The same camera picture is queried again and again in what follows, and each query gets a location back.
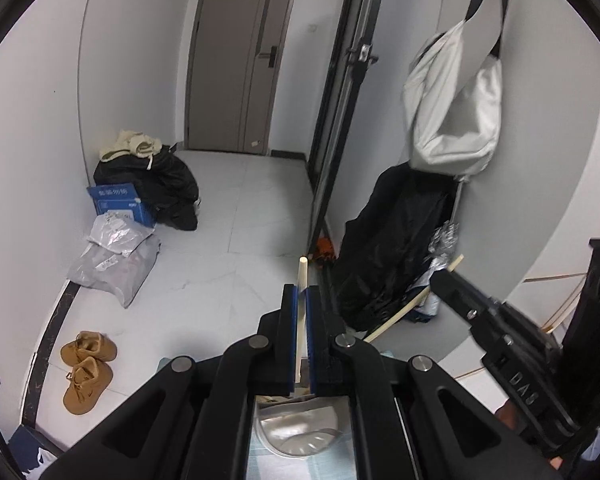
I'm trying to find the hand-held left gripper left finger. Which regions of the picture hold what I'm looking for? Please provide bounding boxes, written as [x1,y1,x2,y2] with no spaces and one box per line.
[37,282,301,480]

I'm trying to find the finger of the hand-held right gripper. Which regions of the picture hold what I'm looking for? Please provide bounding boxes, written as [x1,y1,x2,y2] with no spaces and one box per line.
[429,267,501,333]

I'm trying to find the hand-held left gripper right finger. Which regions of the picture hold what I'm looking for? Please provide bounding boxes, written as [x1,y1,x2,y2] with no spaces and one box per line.
[305,285,566,480]

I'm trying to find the single bamboo chopstick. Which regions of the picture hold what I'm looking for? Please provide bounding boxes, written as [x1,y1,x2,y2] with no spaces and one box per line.
[366,254,465,343]
[293,256,309,383]

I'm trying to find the translucent white utensil holder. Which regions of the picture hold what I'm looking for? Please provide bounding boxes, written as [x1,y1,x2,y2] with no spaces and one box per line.
[254,394,352,458]

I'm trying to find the white shoulder bag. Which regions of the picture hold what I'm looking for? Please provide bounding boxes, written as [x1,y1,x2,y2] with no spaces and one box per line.
[402,0,511,176]

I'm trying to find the person's right hand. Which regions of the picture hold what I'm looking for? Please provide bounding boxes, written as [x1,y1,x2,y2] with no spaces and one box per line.
[494,400,521,433]

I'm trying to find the grey plastic mailer bag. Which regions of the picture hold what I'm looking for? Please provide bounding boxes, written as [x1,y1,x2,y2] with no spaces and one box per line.
[67,237,162,309]

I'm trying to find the clear plastic bag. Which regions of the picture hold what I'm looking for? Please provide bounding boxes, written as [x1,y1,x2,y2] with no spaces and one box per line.
[88,212,156,258]

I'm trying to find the blue cardboard box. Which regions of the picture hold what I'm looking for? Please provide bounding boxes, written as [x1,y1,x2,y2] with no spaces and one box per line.
[86,182,156,228]

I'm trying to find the black framed glass door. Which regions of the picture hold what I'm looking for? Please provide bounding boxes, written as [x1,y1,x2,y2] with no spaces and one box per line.
[307,0,381,271]

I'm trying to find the cream garment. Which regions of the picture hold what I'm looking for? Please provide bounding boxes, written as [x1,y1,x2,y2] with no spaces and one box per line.
[99,129,163,163]

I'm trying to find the navy cardboard box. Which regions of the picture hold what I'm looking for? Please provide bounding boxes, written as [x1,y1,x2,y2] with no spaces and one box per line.
[7,425,56,480]

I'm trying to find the grey-brown door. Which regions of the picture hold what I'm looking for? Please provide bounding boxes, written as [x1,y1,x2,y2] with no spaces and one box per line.
[186,0,301,156]

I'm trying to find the black garment bag by wall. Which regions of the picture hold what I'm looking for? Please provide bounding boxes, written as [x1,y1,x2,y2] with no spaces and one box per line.
[332,162,461,333]

